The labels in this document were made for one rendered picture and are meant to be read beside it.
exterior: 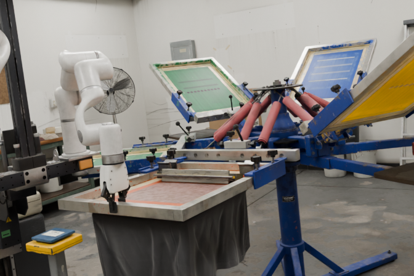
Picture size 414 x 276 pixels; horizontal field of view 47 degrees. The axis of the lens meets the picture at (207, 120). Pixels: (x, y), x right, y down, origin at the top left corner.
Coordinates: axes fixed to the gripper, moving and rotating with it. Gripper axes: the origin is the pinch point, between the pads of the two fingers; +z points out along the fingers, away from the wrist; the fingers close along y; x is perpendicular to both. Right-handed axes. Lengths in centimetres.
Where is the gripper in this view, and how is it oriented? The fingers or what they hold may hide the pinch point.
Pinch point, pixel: (117, 205)
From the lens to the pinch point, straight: 172.1
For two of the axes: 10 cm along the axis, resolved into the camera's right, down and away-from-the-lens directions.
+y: -5.4, 1.1, -8.4
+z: 0.9, 9.9, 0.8
